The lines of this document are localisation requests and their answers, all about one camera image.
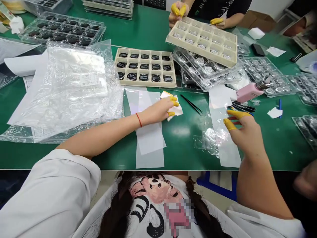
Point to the person's right hand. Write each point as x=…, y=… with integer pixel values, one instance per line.
x=247, y=135

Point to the person's left hand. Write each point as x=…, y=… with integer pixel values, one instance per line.
x=156, y=111

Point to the white wipe cloth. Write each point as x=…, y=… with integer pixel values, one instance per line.
x=178, y=109

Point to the black marker pen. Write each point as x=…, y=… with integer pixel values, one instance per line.
x=244, y=108
x=244, y=104

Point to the short translucent film strip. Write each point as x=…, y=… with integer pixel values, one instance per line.
x=152, y=138

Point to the small white paper scrap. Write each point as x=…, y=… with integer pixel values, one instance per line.
x=274, y=113

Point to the black tweezers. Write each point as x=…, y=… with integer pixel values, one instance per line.
x=192, y=104

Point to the crumpled clear plastic blister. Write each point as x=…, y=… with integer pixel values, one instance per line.
x=210, y=141

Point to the pink bottle with metal pump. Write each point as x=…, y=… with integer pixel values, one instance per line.
x=249, y=93

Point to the blue pen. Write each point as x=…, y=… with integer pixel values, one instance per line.
x=280, y=107

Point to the set of black round caps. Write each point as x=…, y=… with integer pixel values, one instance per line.
x=144, y=66

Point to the long translucent film strip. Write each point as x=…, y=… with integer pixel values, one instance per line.
x=148, y=158

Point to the stack of clear blister trays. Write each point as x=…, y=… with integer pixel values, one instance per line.
x=198, y=72

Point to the clear blister tray silver parts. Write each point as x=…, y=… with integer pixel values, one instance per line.
x=305, y=86
x=262, y=70
x=305, y=129

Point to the beige compartment tray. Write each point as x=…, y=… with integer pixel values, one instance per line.
x=223, y=58

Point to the person's body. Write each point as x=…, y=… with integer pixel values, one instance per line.
x=153, y=195

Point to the small black box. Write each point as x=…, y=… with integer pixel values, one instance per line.
x=258, y=49

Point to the set of silver round parts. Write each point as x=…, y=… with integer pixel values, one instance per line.
x=201, y=37

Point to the white paper slip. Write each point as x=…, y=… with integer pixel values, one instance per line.
x=276, y=51

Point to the stack of clear plastic bags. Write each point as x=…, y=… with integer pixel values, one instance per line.
x=71, y=81

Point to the black binder clip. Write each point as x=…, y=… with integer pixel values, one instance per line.
x=295, y=57

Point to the white paper square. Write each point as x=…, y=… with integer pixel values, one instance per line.
x=256, y=33

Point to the stack of clear lidded trays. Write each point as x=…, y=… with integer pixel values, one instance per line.
x=109, y=8

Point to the cardboard box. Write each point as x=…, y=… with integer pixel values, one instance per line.
x=257, y=19

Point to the clear blister tray black parts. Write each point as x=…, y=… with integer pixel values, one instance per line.
x=62, y=29

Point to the white paper sheets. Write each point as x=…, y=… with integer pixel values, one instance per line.
x=22, y=67

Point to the clear tray of black pieces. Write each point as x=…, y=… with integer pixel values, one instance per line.
x=47, y=5

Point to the crumpled white tissue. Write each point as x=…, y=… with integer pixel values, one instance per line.
x=16, y=24

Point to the yellow tape roll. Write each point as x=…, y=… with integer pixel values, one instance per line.
x=13, y=6

